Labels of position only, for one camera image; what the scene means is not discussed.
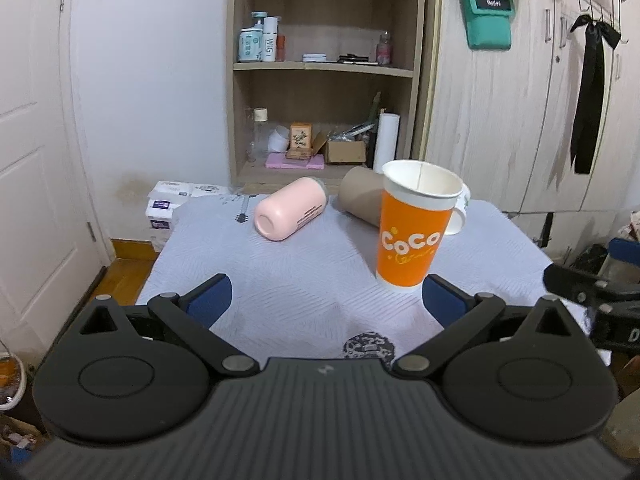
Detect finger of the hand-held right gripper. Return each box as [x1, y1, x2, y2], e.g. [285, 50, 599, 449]
[543, 262, 640, 307]
[607, 238, 640, 283]

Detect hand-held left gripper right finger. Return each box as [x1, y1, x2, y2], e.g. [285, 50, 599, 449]
[392, 273, 573, 377]

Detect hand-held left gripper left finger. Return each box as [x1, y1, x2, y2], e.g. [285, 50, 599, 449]
[77, 273, 261, 377]

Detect pink cylindrical bottle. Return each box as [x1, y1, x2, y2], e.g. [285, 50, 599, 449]
[254, 176, 329, 242]

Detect orange paper cup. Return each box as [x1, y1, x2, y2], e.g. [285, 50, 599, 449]
[375, 159, 464, 294]

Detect brown paper cup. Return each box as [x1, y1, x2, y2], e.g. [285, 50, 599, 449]
[338, 166, 386, 228]

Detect black bag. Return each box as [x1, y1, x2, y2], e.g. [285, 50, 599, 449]
[570, 243, 612, 281]

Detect leopard print patch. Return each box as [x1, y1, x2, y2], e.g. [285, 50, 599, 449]
[343, 331, 397, 360]

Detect white mug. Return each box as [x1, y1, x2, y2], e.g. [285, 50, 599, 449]
[442, 182, 472, 236]

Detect stack of tissue packs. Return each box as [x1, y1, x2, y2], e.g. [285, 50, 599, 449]
[145, 180, 237, 254]

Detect flat pink box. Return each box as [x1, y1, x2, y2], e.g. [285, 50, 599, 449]
[265, 152, 326, 170]

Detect white paper roll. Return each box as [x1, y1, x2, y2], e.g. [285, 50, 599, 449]
[372, 112, 401, 174]

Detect wooden wardrobe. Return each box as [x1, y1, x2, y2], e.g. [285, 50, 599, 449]
[424, 0, 640, 253]

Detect black ribbon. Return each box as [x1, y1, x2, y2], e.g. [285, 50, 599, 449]
[569, 14, 622, 175]

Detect white bowl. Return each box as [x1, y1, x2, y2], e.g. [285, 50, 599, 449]
[268, 126, 291, 153]

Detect clear glass bottle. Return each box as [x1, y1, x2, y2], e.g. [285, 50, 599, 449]
[246, 107, 270, 163]

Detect open cardboard box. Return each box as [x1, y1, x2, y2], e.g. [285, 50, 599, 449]
[312, 131, 367, 165]

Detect brown flower print box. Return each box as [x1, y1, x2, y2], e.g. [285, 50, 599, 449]
[286, 122, 314, 160]

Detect dark tall bottle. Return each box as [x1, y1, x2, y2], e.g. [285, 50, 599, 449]
[366, 91, 382, 161]

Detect white door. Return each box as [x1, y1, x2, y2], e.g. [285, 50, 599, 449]
[0, 0, 110, 363]

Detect wooden bookshelf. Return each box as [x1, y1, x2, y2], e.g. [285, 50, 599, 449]
[226, 0, 429, 194]

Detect teal and white canister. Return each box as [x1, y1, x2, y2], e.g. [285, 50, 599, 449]
[239, 27, 264, 63]

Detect pink plastic bottle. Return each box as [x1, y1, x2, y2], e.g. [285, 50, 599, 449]
[375, 31, 393, 66]

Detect tall white bottle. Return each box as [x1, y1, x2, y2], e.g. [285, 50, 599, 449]
[262, 16, 279, 63]

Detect teal pouch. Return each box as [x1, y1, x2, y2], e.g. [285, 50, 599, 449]
[459, 0, 516, 51]

